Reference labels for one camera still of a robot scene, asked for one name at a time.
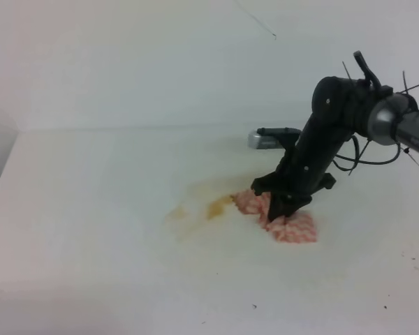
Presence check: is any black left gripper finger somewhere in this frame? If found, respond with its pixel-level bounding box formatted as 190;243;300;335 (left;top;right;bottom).
267;193;289;222

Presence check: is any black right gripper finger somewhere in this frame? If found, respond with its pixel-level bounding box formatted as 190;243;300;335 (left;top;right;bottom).
282;195;312;217

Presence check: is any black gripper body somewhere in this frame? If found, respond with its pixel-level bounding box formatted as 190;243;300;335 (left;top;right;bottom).
251;111;350;204

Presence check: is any pink white striped rag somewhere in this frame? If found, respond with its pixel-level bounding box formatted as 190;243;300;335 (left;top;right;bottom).
231;189;317;244

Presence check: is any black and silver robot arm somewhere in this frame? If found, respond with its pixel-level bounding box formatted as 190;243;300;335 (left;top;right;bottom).
248;51;419;221

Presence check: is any brown coffee stain puddle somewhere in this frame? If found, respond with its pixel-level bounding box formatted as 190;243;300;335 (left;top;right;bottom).
205;195;233;221

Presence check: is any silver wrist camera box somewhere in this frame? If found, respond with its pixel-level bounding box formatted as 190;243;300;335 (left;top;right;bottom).
247;128;301;150

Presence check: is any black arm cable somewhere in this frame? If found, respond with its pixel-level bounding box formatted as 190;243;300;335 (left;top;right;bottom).
331;134;406;172

